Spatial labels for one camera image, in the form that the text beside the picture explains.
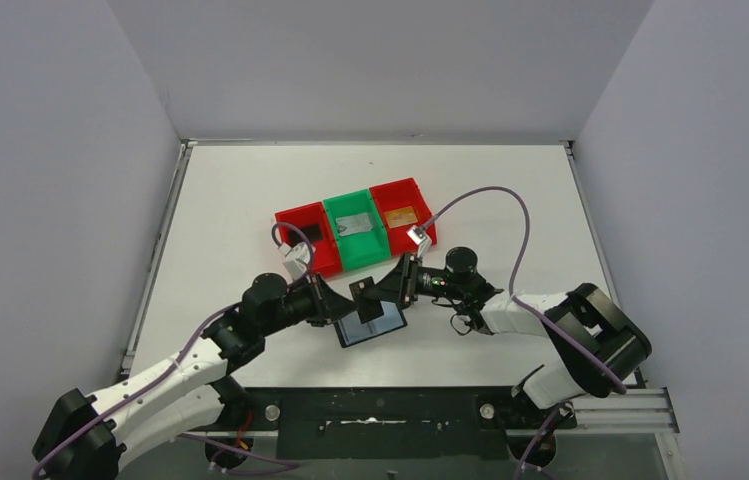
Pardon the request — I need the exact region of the black leather card holder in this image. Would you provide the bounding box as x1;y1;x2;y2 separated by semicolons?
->
334;302;408;348

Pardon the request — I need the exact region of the black VIP card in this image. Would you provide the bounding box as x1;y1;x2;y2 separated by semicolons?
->
349;277;384;324

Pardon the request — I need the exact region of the green bin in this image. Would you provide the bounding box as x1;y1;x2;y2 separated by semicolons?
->
322;189;391;271

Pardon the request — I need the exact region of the red bin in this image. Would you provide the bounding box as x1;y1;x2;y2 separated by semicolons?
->
274;202;343;278
369;178;433;257

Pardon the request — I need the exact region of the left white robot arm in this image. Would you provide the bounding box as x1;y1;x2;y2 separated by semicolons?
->
32;273;356;479

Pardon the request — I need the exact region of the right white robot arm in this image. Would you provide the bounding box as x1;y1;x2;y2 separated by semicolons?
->
350;247;653;410

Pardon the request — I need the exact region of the gold card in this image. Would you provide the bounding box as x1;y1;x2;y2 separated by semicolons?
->
384;206;418;229

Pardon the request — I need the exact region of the silver card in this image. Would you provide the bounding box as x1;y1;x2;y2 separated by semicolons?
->
335;212;374;237

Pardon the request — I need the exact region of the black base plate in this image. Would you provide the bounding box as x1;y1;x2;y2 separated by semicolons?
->
197;386;550;460

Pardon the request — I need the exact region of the aluminium frame rail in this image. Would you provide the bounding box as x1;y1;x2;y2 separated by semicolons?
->
72;387;680;480

